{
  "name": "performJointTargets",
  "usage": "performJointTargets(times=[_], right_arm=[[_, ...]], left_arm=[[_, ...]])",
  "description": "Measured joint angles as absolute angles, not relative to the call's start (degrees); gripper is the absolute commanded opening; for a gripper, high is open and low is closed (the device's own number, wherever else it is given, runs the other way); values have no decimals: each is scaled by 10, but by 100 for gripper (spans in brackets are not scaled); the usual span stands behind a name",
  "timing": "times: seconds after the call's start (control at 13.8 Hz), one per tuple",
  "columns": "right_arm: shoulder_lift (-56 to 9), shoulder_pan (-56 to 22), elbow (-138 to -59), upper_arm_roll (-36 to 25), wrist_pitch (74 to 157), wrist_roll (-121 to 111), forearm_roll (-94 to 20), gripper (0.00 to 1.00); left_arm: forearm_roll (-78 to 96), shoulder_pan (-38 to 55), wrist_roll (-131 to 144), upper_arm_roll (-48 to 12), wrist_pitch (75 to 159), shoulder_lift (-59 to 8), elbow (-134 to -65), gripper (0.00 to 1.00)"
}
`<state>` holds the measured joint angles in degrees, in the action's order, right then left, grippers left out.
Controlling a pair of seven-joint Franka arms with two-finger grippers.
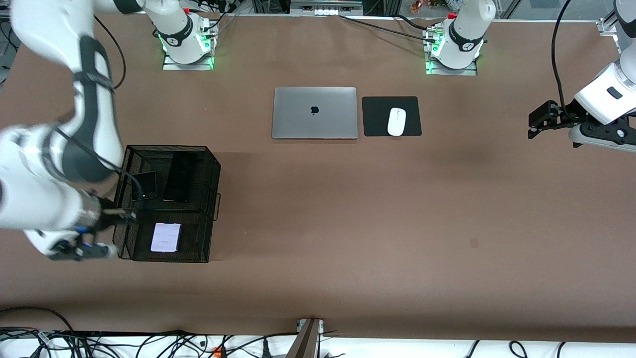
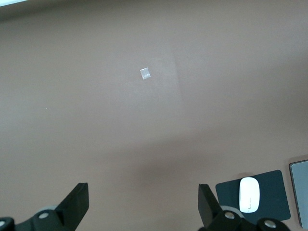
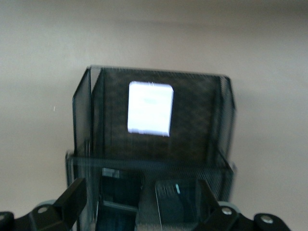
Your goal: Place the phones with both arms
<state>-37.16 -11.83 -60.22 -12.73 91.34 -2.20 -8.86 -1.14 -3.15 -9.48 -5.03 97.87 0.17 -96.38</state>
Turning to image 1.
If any small black flip phone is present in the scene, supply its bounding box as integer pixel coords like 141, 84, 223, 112
130, 171, 158, 201

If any white flip phone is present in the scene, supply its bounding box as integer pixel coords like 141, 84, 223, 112
151, 223, 182, 253

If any long black phone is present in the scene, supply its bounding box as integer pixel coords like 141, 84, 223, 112
164, 152, 198, 203

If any black power strip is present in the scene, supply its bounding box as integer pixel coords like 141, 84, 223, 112
59, 330, 184, 339

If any white computer mouse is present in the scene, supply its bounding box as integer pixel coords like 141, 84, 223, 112
387, 107, 407, 137

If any black mouse pad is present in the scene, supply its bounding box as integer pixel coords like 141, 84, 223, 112
362, 96, 422, 137

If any silver closed laptop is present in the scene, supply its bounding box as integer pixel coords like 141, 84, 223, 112
272, 87, 358, 140

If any white power strip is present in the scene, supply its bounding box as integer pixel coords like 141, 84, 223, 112
291, 0, 363, 15

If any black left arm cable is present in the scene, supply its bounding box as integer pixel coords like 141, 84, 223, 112
552, 0, 574, 107

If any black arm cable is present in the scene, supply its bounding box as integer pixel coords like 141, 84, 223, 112
552, 0, 574, 107
52, 15, 146, 199

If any black wire mesh basket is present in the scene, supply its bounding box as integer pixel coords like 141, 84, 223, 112
112, 145, 222, 263

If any thick black looping cable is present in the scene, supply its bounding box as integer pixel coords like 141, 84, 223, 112
0, 307, 75, 335

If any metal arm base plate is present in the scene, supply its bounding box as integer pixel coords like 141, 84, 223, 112
163, 50, 215, 71
425, 27, 478, 76

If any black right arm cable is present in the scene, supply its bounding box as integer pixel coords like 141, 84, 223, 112
52, 15, 146, 199

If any black cable on table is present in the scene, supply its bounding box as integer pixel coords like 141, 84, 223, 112
339, 15, 430, 39

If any aluminium camera post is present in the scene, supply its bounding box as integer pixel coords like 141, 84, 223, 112
286, 318, 324, 358

